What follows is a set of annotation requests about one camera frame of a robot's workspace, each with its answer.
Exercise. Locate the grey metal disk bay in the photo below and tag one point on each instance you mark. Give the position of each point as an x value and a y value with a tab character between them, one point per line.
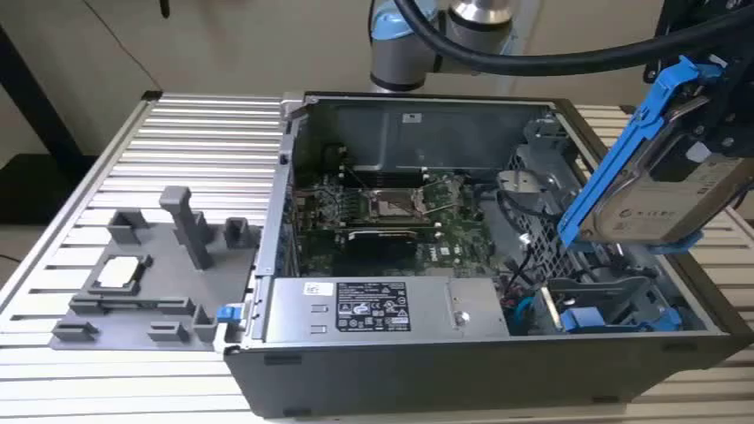
613	287

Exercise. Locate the silver CPU chip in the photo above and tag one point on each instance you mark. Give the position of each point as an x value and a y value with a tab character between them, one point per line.
121	270

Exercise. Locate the black graphics card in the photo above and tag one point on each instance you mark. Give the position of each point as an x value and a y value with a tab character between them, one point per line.
377	252

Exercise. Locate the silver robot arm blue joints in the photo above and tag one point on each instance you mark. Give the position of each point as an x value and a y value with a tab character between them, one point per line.
406	53

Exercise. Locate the silver power supply box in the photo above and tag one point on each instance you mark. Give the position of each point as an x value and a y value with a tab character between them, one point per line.
294	318

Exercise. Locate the dark grey open PC case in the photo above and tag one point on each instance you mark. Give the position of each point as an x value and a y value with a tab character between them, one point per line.
413	380

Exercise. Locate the black furniture frame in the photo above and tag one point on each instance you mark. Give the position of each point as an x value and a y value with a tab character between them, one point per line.
35	185

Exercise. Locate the white paper tag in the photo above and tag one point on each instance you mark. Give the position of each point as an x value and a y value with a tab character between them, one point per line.
522	239

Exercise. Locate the blue bay guide block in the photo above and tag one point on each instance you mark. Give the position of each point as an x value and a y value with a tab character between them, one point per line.
582	320
672	319

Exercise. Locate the CPU socket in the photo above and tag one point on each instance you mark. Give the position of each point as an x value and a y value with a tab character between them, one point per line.
392	204

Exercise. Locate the green motherboard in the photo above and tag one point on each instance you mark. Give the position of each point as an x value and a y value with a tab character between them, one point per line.
465	247

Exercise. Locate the blue case latch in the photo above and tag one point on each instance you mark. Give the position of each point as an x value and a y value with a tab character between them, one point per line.
229	314

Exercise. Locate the grey parts rack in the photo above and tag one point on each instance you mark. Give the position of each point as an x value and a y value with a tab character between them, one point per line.
171	282

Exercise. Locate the hard disk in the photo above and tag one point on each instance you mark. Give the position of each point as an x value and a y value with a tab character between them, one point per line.
643	207

